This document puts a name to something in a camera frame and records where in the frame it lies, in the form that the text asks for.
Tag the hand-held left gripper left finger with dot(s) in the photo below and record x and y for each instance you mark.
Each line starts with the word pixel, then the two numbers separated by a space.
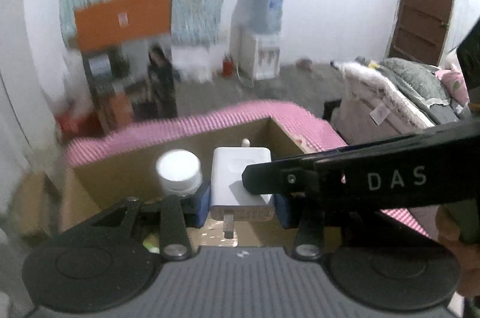
pixel 202 206

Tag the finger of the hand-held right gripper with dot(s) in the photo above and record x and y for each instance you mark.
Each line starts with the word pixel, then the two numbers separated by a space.
pixel 375 145
pixel 337 186

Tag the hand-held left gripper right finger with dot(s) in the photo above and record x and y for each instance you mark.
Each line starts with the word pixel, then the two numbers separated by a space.
pixel 282 214

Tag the white wall charger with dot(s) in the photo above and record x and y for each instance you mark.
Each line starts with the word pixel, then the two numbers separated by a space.
pixel 232 186

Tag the white supplement bottle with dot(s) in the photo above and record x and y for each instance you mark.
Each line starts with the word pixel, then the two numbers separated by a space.
pixel 179 168

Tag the green dropper bottle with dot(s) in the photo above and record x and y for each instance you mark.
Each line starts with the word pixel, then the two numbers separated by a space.
pixel 246 143

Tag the large cardboard box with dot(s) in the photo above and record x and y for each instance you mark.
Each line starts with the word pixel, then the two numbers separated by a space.
pixel 123 171

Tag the person's right hand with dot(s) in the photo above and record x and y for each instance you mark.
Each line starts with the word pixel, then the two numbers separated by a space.
pixel 450 235

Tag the pink printed pillow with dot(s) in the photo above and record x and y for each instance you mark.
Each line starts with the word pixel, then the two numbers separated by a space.
pixel 455 83

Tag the pale bed cover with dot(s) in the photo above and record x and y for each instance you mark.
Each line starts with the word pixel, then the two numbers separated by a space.
pixel 360 122

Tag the grey quilt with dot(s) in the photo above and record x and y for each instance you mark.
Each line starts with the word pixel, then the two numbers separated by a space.
pixel 416 81

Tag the white fluffy blanket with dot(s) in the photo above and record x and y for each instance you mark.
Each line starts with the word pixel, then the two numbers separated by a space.
pixel 375 85

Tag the brown wooden door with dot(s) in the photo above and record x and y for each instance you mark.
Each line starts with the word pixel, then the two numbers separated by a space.
pixel 423 2

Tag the pink checkered tablecloth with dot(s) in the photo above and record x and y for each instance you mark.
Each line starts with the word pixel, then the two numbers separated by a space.
pixel 225 117

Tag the small brown object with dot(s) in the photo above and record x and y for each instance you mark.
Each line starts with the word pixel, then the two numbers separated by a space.
pixel 304 63

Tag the small red canister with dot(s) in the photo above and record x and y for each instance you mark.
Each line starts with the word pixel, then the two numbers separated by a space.
pixel 227 65

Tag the white water dispenser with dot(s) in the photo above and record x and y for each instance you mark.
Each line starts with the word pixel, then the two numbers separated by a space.
pixel 255 55

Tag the red snack packet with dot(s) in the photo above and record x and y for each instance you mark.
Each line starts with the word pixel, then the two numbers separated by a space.
pixel 75 122

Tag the small brown cardboard box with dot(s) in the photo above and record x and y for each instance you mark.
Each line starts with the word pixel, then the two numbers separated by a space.
pixel 33 205

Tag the blue water jug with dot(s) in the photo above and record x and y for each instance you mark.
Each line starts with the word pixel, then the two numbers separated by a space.
pixel 266 6

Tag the white plastic bag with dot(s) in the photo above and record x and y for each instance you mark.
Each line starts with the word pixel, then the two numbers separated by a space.
pixel 73 85

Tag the orange and white printed carton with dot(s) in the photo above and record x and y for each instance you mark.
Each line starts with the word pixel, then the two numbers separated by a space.
pixel 123 21

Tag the white curtain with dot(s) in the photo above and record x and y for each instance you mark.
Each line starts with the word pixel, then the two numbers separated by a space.
pixel 26 59

